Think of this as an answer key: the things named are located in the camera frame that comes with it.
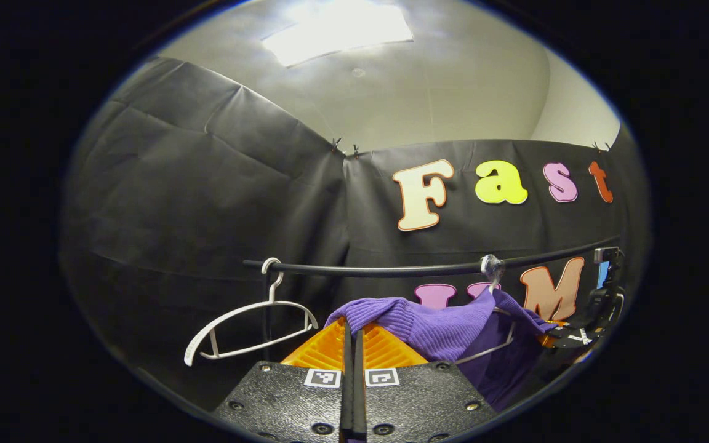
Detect purple ribbed sweater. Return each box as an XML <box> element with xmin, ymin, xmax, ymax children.
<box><xmin>325</xmin><ymin>288</ymin><xmax>557</xmax><ymax>412</ymax></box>

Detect white empty clothes hanger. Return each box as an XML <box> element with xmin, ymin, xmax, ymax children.
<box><xmin>183</xmin><ymin>257</ymin><xmax>319</xmax><ymax>367</ymax></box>

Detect pale clothes hanger clear hook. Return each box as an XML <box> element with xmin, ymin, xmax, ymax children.
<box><xmin>455</xmin><ymin>253</ymin><xmax>516</xmax><ymax>366</ymax></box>

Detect black clothes rail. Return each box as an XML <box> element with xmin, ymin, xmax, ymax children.
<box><xmin>242</xmin><ymin>236</ymin><xmax>622</xmax><ymax>362</ymax></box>

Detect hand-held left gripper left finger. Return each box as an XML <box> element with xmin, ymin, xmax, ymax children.
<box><xmin>212</xmin><ymin>317</ymin><xmax>354</xmax><ymax>443</ymax></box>

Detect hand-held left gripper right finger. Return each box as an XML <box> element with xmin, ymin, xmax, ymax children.
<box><xmin>353</xmin><ymin>323</ymin><xmax>498</xmax><ymax>443</ymax></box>

